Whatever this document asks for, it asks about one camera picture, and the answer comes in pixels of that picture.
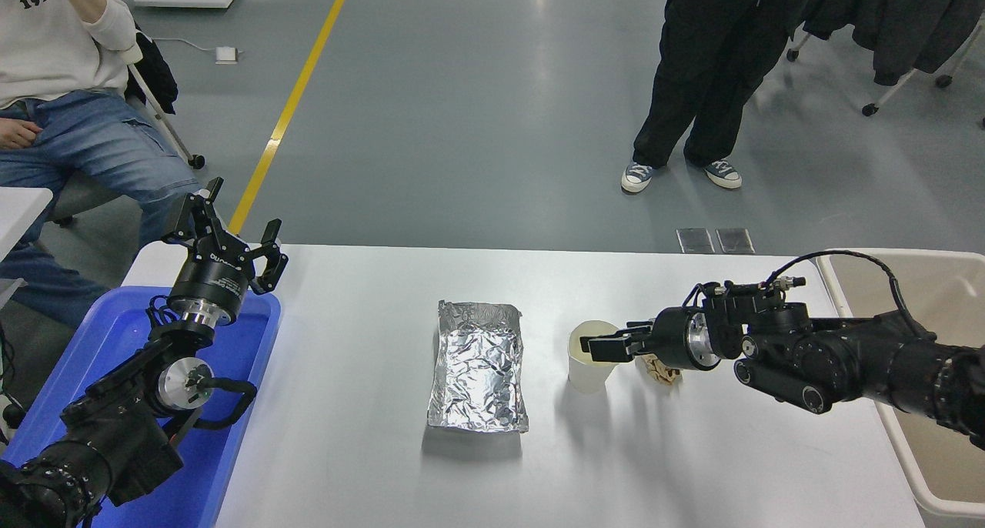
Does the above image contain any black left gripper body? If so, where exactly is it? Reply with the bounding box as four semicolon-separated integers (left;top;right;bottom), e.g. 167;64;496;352
169;249;255;315

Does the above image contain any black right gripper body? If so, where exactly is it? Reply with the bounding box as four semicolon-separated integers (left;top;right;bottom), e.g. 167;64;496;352
650;306;699;372

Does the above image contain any white paper cup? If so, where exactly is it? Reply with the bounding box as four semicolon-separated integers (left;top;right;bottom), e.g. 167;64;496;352
567;319;625;394

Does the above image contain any seated person's right hand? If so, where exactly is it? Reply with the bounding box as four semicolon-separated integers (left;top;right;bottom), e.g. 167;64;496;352
0;118;44;152

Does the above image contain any crumpled tan paper ball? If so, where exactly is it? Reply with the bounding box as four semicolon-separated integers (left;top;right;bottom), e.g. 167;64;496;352
637;351;683;386

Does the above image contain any blue plastic tray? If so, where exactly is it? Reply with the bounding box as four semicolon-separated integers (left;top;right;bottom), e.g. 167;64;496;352
0;286;282;528

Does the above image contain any silver foil tray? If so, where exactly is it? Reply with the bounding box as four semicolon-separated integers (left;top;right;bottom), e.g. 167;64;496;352
426;299;530;435

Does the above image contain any seated person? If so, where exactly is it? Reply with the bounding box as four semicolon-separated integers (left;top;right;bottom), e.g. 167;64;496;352
0;0;202;329

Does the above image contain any black garment on chair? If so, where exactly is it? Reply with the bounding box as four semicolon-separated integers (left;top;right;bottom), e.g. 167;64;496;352
123;32;179;115

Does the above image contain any small white side table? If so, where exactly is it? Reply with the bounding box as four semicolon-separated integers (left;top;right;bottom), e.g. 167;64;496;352
0;187;55;309

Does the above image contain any standing person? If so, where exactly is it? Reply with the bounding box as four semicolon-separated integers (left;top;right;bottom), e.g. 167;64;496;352
620;0;849;195

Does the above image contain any large pale plastic bin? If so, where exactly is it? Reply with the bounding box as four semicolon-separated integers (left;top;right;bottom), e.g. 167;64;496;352
816;248;985;520

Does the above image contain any dark jacket on chair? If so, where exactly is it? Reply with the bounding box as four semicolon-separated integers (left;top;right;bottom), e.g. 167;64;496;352
803;0;856;42
850;0;985;88

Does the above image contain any white frame chair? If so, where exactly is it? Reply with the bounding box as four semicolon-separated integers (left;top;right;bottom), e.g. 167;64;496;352
46;28;243;240

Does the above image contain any white power adapter with cable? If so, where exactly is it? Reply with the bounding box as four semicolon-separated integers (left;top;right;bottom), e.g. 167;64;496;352
152;37;241;65

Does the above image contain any black cable bundle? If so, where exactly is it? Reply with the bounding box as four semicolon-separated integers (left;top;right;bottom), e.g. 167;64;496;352
0;324;28;446

